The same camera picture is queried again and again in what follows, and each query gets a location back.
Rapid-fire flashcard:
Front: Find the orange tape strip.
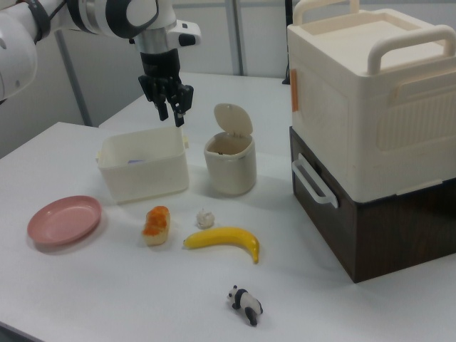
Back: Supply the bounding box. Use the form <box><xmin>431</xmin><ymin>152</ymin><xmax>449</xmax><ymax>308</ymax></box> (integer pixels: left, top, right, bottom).
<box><xmin>290</xmin><ymin>69</ymin><xmax>301</xmax><ymax>113</ymax></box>

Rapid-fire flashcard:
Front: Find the white drawer handle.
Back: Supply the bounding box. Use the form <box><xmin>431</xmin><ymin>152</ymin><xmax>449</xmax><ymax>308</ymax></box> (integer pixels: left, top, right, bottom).
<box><xmin>291</xmin><ymin>152</ymin><xmax>340</xmax><ymax>209</ymax></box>

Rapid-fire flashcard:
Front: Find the dark brown drawer cabinet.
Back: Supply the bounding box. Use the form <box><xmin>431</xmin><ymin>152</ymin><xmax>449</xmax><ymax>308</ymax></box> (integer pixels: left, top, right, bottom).
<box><xmin>289</xmin><ymin>126</ymin><xmax>456</xmax><ymax>284</ymax></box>

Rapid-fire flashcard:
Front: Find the pink plastic plate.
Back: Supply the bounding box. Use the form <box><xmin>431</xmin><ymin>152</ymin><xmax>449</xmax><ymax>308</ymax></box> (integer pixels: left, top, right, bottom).
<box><xmin>26</xmin><ymin>195</ymin><xmax>103</xmax><ymax>246</ymax></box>

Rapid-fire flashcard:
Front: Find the black camera stand pole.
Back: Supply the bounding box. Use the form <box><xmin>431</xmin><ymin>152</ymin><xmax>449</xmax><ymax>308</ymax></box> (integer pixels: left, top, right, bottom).
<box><xmin>282</xmin><ymin>0</ymin><xmax>295</xmax><ymax>86</ymax></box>

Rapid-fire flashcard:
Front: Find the yellow toy banana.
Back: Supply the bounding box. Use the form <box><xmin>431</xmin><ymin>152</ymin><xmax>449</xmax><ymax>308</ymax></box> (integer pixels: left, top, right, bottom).
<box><xmin>182</xmin><ymin>227</ymin><xmax>261</xmax><ymax>265</ymax></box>

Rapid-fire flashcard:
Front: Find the white square plastic bin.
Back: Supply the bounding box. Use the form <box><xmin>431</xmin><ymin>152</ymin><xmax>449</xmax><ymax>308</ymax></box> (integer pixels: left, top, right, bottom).
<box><xmin>95</xmin><ymin>125</ymin><xmax>191</xmax><ymax>205</ymax></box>

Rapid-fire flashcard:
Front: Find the small toy panda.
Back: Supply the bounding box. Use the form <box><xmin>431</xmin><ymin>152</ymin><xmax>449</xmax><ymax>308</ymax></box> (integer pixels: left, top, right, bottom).
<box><xmin>226</xmin><ymin>284</ymin><xmax>264</xmax><ymax>326</ymax></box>

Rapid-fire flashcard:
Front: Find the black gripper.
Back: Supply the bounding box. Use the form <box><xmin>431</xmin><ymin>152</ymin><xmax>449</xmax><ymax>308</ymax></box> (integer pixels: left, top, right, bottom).
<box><xmin>138</xmin><ymin>48</ymin><xmax>196</xmax><ymax>128</ymax></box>

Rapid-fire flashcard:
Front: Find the toy bread with orange glaze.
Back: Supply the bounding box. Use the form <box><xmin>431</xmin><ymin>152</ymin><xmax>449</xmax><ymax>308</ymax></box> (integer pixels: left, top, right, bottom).
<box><xmin>141</xmin><ymin>205</ymin><xmax>172</xmax><ymax>248</ymax></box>

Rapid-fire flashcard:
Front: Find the cream plastic storage box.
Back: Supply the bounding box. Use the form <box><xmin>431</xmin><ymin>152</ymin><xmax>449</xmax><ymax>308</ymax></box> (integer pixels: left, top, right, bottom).
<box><xmin>286</xmin><ymin>0</ymin><xmax>456</xmax><ymax>200</ymax></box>

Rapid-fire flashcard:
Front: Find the beige round lidded trash can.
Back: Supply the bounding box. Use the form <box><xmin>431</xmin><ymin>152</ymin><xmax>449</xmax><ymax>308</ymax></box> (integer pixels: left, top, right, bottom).
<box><xmin>203</xmin><ymin>103</ymin><xmax>257</xmax><ymax>197</ymax></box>

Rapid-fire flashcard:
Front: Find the crumpled white paper ball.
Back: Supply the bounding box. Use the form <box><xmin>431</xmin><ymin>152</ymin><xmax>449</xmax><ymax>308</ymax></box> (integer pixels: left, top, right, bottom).
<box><xmin>195</xmin><ymin>208</ymin><xmax>215</xmax><ymax>230</ymax></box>

